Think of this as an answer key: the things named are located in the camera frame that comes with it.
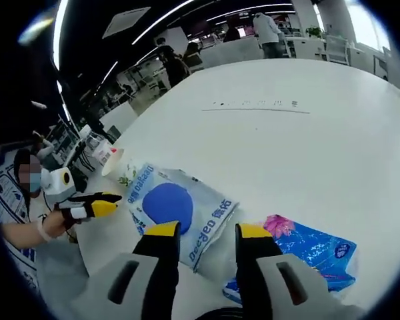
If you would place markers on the green potted plant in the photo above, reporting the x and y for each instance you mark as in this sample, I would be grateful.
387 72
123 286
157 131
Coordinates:
313 31

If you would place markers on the white slatted chair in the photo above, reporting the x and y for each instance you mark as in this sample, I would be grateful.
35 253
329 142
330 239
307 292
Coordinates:
336 50

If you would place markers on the white built-in socket strip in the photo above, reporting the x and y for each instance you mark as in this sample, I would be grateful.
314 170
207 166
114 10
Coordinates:
253 106

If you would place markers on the white table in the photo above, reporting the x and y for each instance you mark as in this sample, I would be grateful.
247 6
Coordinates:
303 160

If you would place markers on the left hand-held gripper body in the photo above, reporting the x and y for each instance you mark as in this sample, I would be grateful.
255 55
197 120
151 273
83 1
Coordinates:
58 186

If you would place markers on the person's head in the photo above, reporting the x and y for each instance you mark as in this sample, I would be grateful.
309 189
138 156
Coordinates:
21 156

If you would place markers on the white plastic bag blue circle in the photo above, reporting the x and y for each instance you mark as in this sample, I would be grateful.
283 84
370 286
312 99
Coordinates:
203 200

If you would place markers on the person's left hand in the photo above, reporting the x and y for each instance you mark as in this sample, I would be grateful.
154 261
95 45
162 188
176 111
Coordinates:
58 223

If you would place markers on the person's torso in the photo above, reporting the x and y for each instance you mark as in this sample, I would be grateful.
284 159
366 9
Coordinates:
36 206

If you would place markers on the printed white paper cup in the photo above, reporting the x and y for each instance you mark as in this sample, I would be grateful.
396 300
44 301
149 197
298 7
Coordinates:
126 173

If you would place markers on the person's legs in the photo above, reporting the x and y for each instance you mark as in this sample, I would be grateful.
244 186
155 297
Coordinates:
60 266

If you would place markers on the white wristband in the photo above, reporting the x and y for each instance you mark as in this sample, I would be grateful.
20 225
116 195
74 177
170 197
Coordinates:
41 230

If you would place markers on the blue tissue packet pink flower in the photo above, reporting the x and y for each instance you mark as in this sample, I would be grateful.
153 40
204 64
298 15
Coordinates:
313 246

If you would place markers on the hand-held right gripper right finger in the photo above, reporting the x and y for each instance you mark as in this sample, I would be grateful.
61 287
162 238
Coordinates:
320 300

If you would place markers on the clear plastic water bottle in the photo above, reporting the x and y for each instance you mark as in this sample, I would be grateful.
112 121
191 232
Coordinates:
100 150

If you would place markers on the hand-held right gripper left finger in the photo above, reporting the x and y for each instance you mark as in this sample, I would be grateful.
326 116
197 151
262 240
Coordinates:
100 300

